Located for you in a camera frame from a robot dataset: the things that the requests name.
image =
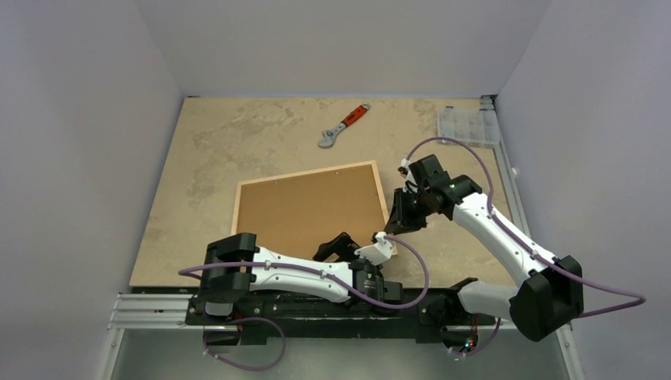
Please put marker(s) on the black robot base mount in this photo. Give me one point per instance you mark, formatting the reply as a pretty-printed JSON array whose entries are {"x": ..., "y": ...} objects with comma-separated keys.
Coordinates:
[{"x": 261, "y": 315}]

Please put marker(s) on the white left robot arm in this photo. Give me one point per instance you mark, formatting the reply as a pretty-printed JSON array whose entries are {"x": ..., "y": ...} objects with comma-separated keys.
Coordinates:
[{"x": 237, "y": 266}]

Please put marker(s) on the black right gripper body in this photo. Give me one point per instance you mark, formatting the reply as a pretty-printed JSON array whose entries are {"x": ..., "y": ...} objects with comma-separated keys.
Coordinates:
[{"x": 407, "y": 210}]

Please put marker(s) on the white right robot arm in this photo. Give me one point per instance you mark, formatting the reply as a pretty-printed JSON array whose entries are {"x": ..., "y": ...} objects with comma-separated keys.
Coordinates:
[{"x": 546, "y": 293}]

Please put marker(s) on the light wooden picture frame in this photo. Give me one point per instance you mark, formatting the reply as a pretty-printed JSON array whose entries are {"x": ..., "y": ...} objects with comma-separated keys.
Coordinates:
[{"x": 236, "y": 210}]

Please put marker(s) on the clear plastic organizer box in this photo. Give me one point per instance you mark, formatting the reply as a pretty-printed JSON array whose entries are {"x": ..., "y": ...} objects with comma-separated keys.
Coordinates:
[{"x": 475, "y": 127}]

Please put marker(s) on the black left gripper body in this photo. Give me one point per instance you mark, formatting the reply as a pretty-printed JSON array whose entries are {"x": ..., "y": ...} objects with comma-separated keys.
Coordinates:
[{"x": 344, "y": 248}]

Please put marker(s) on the grey adjustable wrench red handle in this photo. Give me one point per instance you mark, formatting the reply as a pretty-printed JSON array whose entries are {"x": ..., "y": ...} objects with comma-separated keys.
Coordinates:
[{"x": 329, "y": 136}]

